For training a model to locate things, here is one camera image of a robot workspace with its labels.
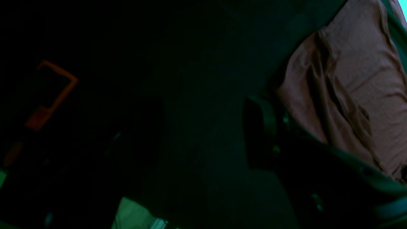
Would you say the maroon long-sleeve T-shirt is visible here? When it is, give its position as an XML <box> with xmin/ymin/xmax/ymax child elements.
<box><xmin>276</xmin><ymin>0</ymin><xmax>406</xmax><ymax>184</ymax></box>

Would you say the black table cloth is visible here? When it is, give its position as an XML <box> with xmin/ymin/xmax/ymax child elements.
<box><xmin>0</xmin><ymin>0</ymin><xmax>407</xmax><ymax>229</ymax></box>

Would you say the orange black clamp right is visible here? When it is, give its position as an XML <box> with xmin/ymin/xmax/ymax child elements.
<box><xmin>25</xmin><ymin>60</ymin><xmax>79</xmax><ymax>132</ymax></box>

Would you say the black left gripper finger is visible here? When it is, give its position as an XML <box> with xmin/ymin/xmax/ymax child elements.
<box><xmin>243</xmin><ymin>97</ymin><xmax>284</xmax><ymax>170</ymax></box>

